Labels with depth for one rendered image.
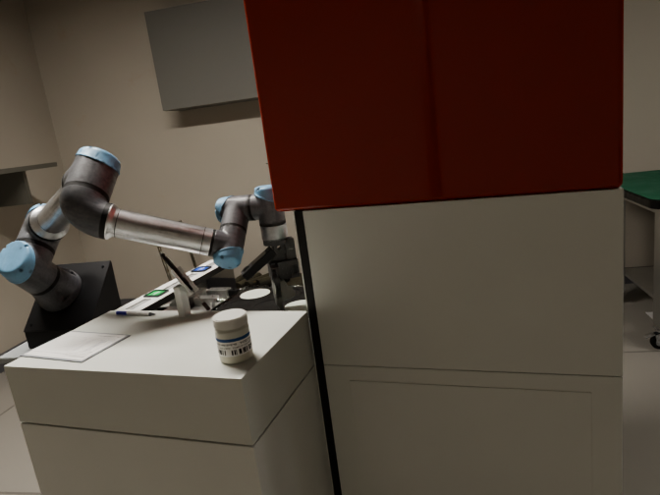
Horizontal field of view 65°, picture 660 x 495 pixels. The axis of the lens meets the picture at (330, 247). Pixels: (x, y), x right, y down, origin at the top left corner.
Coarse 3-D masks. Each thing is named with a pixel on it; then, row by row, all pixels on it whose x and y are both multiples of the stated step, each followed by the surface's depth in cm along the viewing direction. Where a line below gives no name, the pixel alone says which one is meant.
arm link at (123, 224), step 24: (72, 192) 130; (96, 192) 132; (72, 216) 130; (96, 216) 129; (120, 216) 132; (144, 216) 135; (144, 240) 134; (168, 240) 135; (192, 240) 136; (216, 240) 137; (240, 240) 140; (216, 264) 139
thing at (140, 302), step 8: (208, 264) 194; (192, 272) 185; (200, 272) 184; (176, 280) 177; (192, 280) 174; (160, 288) 170; (168, 288) 170; (160, 296) 161; (128, 304) 156; (136, 304) 156; (144, 304) 154
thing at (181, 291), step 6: (180, 270) 136; (186, 276) 136; (180, 282) 134; (192, 282) 136; (174, 288) 135; (180, 288) 135; (186, 288) 133; (192, 288) 136; (174, 294) 136; (180, 294) 135; (186, 294) 137; (180, 300) 136; (186, 300) 137; (180, 306) 136; (186, 306) 137; (180, 312) 137; (186, 312) 137
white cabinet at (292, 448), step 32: (288, 416) 117; (320, 416) 135; (32, 448) 123; (64, 448) 120; (96, 448) 116; (128, 448) 113; (160, 448) 110; (192, 448) 106; (224, 448) 104; (256, 448) 102; (288, 448) 116; (320, 448) 134; (64, 480) 123; (96, 480) 119; (128, 480) 115; (160, 480) 112; (192, 480) 109; (224, 480) 106; (256, 480) 103; (288, 480) 115; (320, 480) 133
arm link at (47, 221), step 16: (80, 160) 135; (96, 160) 136; (112, 160) 139; (64, 176) 139; (80, 176) 132; (96, 176) 134; (112, 176) 138; (32, 208) 165; (48, 208) 151; (32, 224) 158; (48, 224) 155; (64, 224) 156; (48, 240) 161
